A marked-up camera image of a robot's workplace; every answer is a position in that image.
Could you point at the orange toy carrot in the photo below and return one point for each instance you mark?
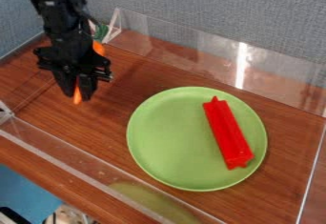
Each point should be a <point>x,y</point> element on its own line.
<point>95,63</point>

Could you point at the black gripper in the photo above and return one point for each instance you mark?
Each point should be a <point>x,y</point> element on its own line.
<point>62,58</point>

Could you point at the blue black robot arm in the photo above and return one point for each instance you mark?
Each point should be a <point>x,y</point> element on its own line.
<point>63,14</point>

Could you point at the red star-shaped block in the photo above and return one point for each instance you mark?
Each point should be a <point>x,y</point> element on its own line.
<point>229,136</point>

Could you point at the clear acrylic barrier wall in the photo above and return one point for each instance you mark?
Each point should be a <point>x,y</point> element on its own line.
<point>68,146</point>

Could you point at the green round plate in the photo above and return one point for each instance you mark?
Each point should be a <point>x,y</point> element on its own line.
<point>173,145</point>

